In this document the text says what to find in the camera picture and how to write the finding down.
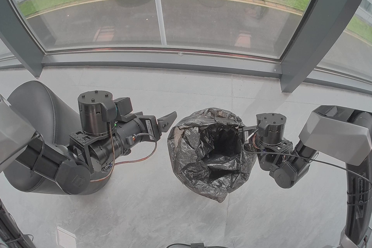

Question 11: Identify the dark grey round chair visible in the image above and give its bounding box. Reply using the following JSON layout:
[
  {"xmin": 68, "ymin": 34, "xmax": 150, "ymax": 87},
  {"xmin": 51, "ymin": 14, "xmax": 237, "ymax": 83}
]
[{"xmin": 5, "ymin": 80, "xmax": 114, "ymax": 197}]

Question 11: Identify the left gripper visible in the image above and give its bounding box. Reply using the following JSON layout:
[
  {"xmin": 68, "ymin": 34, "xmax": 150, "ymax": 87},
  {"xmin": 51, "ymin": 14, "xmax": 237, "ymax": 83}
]
[{"xmin": 112, "ymin": 111, "xmax": 178, "ymax": 160}]

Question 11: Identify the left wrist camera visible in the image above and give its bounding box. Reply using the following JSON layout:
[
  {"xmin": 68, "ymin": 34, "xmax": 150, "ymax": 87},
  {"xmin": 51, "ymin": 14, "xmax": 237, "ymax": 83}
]
[{"xmin": 114, "ymin": 97, "xmax": 143, "ymax": 123}]

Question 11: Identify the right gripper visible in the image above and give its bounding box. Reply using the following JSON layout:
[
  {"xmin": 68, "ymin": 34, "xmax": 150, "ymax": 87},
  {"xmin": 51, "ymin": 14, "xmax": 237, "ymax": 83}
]
[{"xmin": 241, "ymin": 125, "xmax": 261, "ymax": 154}]

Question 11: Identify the black cable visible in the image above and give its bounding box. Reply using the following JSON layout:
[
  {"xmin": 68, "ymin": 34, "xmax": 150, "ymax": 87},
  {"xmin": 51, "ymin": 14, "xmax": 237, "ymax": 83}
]
[{"xmin": 242, "ymin": 144, "xmax": 372, "ymax": 184}]

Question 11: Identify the black plastic bag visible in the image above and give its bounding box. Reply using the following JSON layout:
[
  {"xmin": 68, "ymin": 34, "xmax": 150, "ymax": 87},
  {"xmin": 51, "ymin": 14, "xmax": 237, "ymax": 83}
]
[{"xmin": 167, "ymin": 107, "xmax": 258, "ymax": 204}]

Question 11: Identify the window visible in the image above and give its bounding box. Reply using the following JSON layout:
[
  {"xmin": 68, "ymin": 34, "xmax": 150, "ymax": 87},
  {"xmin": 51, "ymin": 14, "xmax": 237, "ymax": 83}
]
[{"xmin": 0, "ymin": 0, "xmax": 372, "ymax": 94}]

